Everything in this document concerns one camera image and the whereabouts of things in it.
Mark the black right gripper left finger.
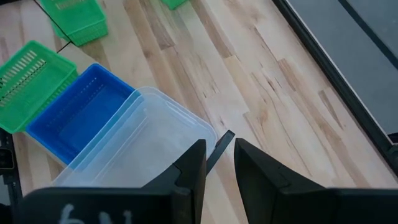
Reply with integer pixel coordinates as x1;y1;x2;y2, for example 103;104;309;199
142;139;208;224

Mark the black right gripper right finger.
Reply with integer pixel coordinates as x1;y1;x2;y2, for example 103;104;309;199
234;138;337;224

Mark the clear plastic bin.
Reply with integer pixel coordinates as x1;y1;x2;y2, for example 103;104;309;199
52;86;218;189

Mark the blue plastic slotted basket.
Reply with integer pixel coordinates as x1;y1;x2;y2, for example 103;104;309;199
25;63;138;166

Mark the green plastic slotted basket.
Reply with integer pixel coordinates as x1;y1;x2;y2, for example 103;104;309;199
0;40;79;135
39;0;109;47
160;0;190;11

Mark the wooden shelf with black frame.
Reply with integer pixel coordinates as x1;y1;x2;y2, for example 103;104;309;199
0;40;236;191

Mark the black aluminium table frame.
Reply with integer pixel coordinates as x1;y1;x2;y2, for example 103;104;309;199
0;0;398;224

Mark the black table-level camera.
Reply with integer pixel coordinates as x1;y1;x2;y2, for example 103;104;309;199
0;146;16;171

